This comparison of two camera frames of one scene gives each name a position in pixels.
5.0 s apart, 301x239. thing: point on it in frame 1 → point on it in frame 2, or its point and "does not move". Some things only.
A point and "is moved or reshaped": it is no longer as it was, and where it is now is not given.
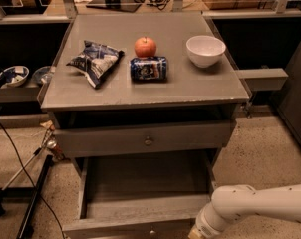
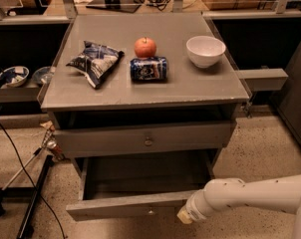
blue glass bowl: [42, 75] does not move
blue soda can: [149, 69] does not move
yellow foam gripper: [206, 227] → [191, 207]
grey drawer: [151, 195] is moved or reshaped
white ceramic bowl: [205, 51] does not move
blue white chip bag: [98, 62] does not move
